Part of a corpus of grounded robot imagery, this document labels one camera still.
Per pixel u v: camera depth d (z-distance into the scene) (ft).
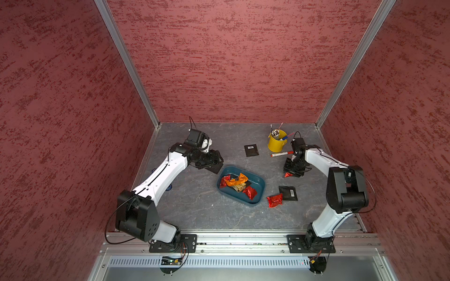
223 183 2.88
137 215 1.36
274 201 2.73
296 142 2.59
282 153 3.42
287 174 2.98
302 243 2.40
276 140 3.27
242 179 2.94
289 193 2.94
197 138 2.13
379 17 2.42
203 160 2.29
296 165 2.64
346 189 1.59
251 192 2.80
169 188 2.95
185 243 2.43
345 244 2.50
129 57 2.86
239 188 2.87
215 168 3.21
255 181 3.01
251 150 3.50
